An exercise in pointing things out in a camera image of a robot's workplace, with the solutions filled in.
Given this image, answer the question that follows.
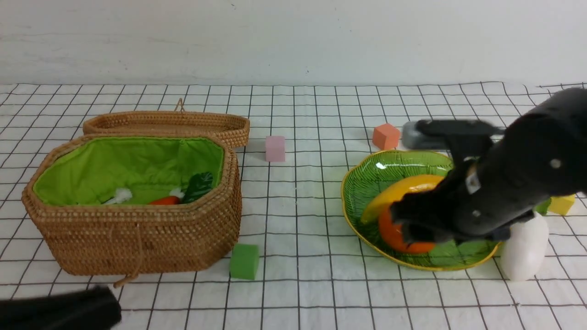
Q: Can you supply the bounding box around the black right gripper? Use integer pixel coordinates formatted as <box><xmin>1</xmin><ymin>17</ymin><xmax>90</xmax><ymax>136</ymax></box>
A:
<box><xmin>390</xmin><ymin>121</ymin><xmax>535</xmax><ymax>244</ymax></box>

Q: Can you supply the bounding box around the orange toy persimmon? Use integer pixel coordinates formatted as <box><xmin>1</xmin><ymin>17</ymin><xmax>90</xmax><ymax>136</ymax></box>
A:
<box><xmin>378</xmin><ymin>205</ymin><xmax>436</xmax><ymax>254</ymax></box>

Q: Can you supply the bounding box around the yellow toy banana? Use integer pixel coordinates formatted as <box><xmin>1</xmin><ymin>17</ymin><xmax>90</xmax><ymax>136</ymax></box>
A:
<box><xmin>360</xmin><ymin>175</ymin><xmax>445</xmax><ymax>224</ymax></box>

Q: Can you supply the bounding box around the white toy radish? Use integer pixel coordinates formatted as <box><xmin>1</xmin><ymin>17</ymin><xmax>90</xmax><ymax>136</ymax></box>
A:
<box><xmin>500</xmin><ymin>212</ymin><xmax>549</xmax><ymax>281</ymax></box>

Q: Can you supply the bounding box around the orange toy carrot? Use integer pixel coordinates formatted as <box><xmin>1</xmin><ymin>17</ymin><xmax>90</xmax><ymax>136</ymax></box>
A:
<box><xmin>148</xmin><ymin>172</ymin><xmax>214</xmax><ymax>206</ymax></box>

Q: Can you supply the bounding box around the green toy cucumber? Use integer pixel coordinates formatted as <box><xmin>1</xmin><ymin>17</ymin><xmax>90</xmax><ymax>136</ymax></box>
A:
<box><xmin>534</xmin><ymin>198</ymin><xmax>552</xmax><ymax>216</ymax></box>

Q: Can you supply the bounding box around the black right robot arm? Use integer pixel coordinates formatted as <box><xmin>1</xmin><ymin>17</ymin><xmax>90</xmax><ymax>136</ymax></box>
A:
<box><xmin>390</xmin><ymin>88</ymin><xmax>587</xmax><ymax>244</ymax></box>

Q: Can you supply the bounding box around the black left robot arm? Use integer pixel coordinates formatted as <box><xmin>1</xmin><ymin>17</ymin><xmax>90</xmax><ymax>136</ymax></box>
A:
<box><xmin>0</xmin><ymin>286</ymin><xmax>122</xmax><ymax>330</ymax></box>

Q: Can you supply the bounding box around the green leaf-shaped glass plate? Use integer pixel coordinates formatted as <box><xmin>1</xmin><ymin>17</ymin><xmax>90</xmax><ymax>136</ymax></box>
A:
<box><xmin>340</xmin><ymin>150</ymin><xmax>500</xmax><ymax>271</ymax></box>

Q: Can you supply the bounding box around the orange foam cube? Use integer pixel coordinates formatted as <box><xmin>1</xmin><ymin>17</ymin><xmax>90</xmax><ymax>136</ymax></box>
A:
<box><xmin>371</xmin><ymin>123</ymin><xmax>401</xmax><ymax>150</ymax></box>

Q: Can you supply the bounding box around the white checkered tablecloth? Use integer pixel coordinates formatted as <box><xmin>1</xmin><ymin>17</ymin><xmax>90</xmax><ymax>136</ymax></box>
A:
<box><xmin>0</xmin><ymin>82</ymin><xmax>587</xmax><ymax>330</ymax></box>

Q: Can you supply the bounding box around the yellow foam cube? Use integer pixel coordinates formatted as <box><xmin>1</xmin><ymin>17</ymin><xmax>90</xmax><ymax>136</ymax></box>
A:
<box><xmin>548</xmin><ymin>195</ymin><xmax>575</xmax><ymax>216</ymax></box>

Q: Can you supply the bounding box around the pink foam cube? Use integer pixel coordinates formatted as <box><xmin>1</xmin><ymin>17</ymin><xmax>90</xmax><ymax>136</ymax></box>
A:
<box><xmin>265</xmin><ymin>136</ymin><xmax>287</xmax><ymax>162</ymax></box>

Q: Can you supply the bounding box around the green foam cube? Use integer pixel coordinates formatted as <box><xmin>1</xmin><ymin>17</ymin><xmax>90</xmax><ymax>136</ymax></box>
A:
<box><xmin>229</xmin><ymin>243</ymin><xmax>260</xmax><ymax>281</ymax></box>

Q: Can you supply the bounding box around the woven rattan basket lid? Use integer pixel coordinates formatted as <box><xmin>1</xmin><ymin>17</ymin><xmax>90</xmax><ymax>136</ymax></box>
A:
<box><xmin>83</xmin><ymin>99</ymin><xmax>251</xmax><ymax>149</ymax></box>

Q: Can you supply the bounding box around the woven rattan basket green lining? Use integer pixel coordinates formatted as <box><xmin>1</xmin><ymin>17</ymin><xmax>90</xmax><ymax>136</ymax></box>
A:
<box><xmin>22</xmin><ymin>133</ymin><xmax>243</xmax><ymax>287</ymax></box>

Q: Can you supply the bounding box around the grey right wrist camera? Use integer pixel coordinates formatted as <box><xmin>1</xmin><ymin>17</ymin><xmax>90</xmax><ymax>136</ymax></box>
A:
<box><xmin>402</xmin><ymin>121</ymin><xmax>449</xmax><ymax>151</ymax></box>

